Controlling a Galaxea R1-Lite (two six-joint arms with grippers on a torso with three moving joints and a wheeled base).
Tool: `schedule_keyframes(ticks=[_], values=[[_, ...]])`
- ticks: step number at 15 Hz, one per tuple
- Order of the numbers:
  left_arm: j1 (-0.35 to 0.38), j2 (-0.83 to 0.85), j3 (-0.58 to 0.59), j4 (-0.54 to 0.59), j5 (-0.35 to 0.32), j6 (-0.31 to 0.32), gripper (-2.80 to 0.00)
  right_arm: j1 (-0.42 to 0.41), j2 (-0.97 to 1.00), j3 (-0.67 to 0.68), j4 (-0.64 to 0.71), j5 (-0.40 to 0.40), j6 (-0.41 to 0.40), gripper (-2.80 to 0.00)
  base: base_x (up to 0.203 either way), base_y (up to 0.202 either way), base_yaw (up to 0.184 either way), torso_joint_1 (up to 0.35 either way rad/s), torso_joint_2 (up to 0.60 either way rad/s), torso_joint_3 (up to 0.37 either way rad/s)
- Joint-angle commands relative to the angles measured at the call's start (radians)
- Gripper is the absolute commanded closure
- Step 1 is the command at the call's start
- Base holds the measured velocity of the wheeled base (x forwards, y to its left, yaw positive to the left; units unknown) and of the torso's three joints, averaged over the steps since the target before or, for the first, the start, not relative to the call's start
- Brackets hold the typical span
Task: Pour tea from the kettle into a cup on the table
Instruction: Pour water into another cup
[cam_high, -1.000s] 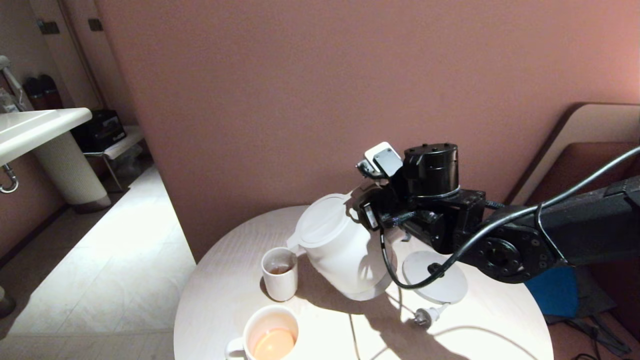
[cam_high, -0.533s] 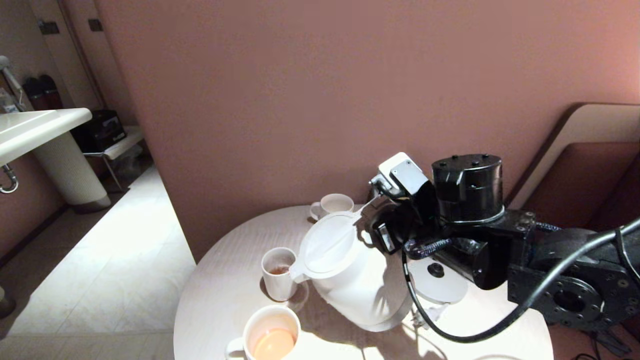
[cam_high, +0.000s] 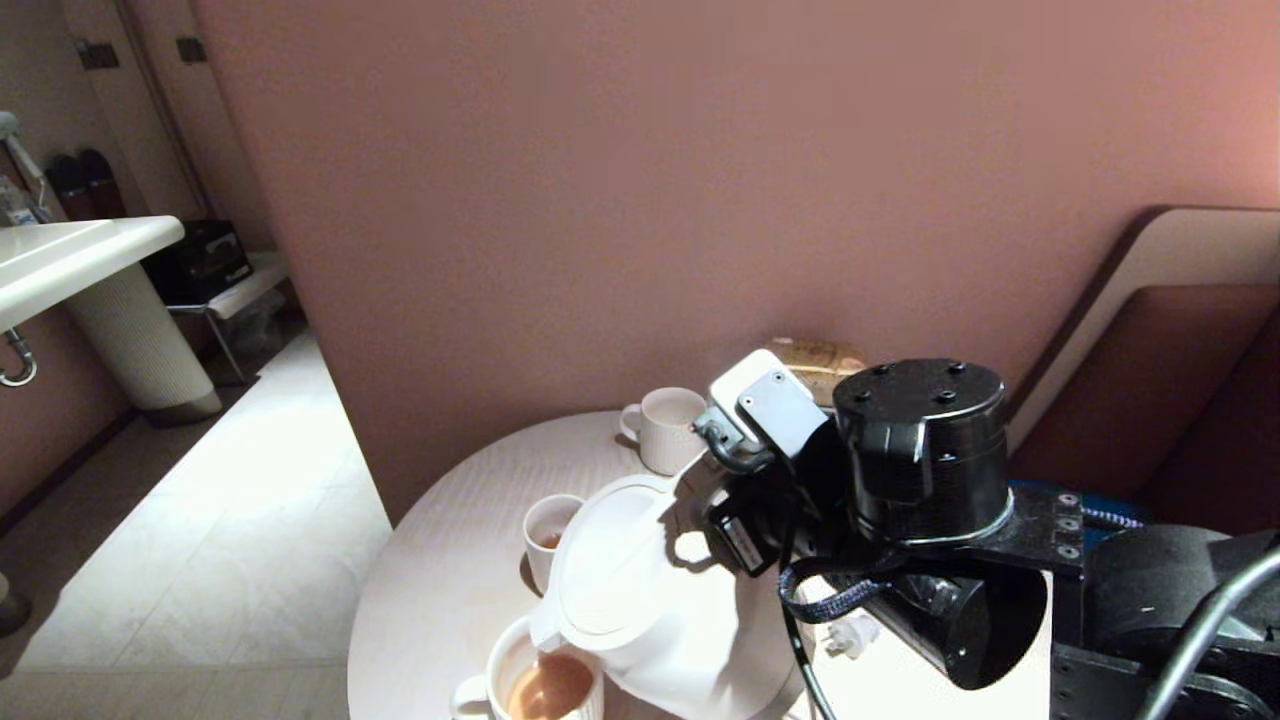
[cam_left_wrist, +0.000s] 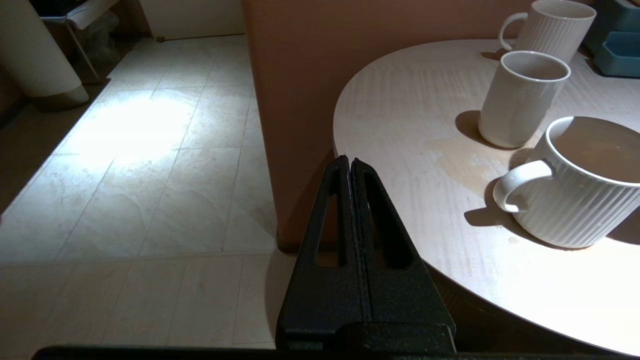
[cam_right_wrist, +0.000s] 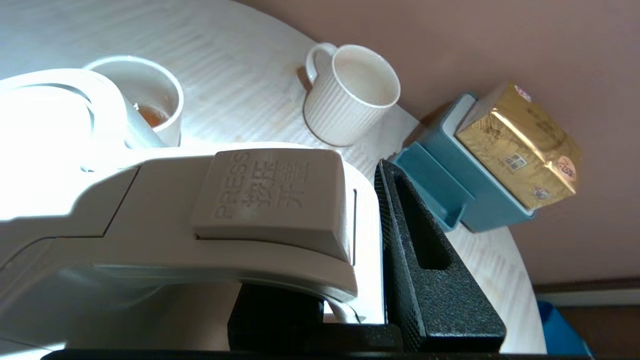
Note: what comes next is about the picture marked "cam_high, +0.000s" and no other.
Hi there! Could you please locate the white electric kettle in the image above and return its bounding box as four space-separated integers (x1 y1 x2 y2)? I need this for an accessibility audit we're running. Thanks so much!
528 468 813 720

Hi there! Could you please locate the white kettle power plug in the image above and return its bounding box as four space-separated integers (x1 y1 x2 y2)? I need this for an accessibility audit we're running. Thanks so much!
815 612 883 662

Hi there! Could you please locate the small white ribbed mug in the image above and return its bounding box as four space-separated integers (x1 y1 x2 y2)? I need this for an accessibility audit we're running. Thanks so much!
618 387 710 478

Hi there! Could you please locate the gold foil packet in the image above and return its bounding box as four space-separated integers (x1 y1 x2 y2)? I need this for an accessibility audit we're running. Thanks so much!
765 338 869 407

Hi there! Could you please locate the blue cushion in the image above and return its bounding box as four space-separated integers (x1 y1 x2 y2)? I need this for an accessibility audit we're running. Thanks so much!
1008 480 1143 533

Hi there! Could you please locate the large white ribbed mug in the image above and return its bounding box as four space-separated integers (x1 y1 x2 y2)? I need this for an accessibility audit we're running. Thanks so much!
450 615 607 720

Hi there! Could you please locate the beige brown-edged panel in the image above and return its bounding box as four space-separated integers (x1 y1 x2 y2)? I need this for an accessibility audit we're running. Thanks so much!
1000 207 1280 451

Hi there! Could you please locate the white metal-legged shelf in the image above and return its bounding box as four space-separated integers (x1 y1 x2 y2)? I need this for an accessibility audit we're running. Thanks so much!
168 253 293 389

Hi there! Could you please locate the black box appliance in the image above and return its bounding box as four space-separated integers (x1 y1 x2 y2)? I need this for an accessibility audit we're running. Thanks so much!
145 220 255 307

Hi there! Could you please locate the dark bottle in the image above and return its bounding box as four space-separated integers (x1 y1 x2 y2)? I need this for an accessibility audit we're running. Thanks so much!
80 150 129 221
50 156 97 223

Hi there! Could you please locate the white sink basin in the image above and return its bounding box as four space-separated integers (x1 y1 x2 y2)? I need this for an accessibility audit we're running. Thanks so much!
0 217 188 336

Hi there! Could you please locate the chrome drain pipe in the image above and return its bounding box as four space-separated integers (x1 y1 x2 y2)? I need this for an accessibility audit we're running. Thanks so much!
0 328 41 391

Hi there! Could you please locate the chrome faucet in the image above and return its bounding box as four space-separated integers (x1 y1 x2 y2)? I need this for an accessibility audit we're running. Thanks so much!
0 112 53 227

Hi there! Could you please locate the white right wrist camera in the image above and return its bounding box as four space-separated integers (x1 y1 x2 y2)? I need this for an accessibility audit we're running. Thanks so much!
695 348 832 473

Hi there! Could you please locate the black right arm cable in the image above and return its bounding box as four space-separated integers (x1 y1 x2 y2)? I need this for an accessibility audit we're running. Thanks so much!
778 545 1280 720

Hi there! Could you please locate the tall white handleless cup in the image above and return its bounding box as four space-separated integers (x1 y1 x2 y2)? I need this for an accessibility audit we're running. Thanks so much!
523 494 587 597

